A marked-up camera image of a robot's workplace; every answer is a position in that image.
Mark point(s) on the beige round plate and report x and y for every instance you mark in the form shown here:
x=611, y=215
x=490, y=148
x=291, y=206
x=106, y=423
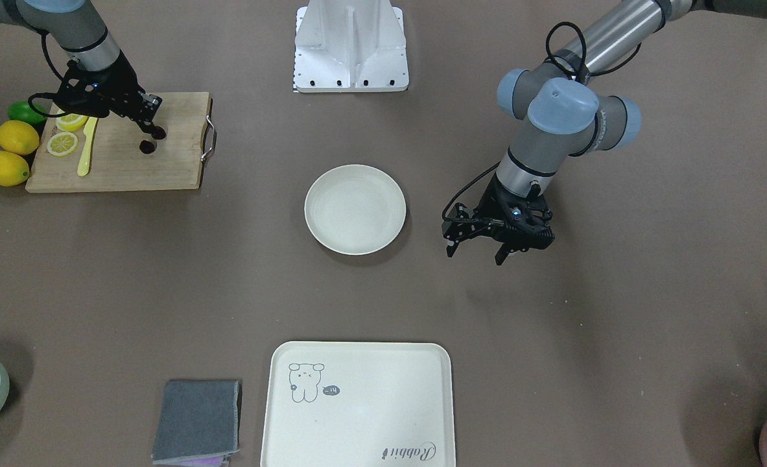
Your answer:
x=355, y=209

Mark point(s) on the grey folded cloth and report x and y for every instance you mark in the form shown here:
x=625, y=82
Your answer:
x=198, y=423

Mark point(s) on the lemon slice lower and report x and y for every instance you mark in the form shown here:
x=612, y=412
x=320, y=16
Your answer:
x=62, y=144

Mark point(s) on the whole yellow lemon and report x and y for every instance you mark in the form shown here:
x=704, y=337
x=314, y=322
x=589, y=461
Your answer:
x=18, y=137
x=14, y=169

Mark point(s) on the green lime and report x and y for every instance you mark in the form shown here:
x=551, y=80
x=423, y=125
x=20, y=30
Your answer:
x=24, y=112

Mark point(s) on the lemon slice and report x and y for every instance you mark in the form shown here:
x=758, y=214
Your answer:
x=62, y=144
x=71, y=122

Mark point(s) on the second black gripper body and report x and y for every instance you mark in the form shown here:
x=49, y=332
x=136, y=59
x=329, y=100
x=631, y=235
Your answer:
x=121, y=85

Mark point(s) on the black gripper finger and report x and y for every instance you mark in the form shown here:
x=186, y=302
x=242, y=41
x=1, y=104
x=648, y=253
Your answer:
x=451, y=247
x=506, y=250

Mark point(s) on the lemon slice upper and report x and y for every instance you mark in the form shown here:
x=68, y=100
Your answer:
x=71, y=122

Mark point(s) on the yellow plastic knife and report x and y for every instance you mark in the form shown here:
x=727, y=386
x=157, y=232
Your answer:
x=84, y=163

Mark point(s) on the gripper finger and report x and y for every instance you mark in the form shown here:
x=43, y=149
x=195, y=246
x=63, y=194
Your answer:
x=150, y=125
x=142, y=131

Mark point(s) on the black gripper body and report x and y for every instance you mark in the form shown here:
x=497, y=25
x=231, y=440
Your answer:
x=489, y=207

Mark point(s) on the bamboo cutting board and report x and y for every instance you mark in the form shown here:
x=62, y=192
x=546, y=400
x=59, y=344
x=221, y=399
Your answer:
x=118, y=164

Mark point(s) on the dark red cherry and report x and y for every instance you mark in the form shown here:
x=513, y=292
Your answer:
x=158, y=133

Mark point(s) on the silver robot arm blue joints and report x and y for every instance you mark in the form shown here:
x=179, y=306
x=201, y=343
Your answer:
x=561, y=116

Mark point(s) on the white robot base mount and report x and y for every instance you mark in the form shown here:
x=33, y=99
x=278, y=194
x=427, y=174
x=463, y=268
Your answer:
x=350, y=47

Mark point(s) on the white rabbit tray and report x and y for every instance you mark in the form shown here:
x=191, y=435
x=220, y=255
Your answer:
x=359, y=404

